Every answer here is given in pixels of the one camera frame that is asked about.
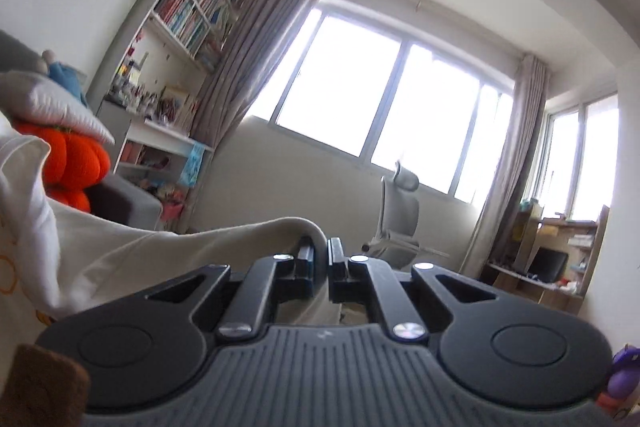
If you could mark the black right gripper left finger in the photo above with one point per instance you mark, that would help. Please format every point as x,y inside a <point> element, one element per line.
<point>270,281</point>

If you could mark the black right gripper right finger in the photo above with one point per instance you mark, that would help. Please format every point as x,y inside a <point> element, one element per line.
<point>372,283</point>

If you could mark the white t-shirt orange print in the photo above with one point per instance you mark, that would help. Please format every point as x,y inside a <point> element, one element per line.
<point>58,261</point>

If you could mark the white office chair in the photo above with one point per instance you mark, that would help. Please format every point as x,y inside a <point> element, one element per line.
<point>395,240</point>

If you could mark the grey sofa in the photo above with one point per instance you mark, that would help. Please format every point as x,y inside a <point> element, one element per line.
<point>114,198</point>

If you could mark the large window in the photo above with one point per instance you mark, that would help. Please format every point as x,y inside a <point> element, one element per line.
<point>376,94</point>

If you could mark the wooden desk with shelf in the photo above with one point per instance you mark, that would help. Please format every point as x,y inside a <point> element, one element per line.
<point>548,260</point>

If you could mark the orange pumpkin plush cushion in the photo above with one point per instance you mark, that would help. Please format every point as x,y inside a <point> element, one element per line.
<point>75,163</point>

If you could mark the side window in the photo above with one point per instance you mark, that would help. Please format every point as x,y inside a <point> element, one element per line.
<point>576,170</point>

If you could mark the white bookshelf with books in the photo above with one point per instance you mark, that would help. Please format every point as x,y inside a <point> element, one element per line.
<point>147,91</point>

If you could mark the brown fuzzy sleeve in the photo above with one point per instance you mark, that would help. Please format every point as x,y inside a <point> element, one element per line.
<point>44,389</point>

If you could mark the purple plush toy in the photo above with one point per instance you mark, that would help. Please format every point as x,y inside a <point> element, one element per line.
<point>621,393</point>

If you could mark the blue plush toy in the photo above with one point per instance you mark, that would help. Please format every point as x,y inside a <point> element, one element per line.
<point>67,78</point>

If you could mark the grey left curtain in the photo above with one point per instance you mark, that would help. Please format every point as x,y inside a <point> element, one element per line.
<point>256,45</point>

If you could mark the grey white pillow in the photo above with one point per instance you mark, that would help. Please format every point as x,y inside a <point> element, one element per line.
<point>34,98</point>

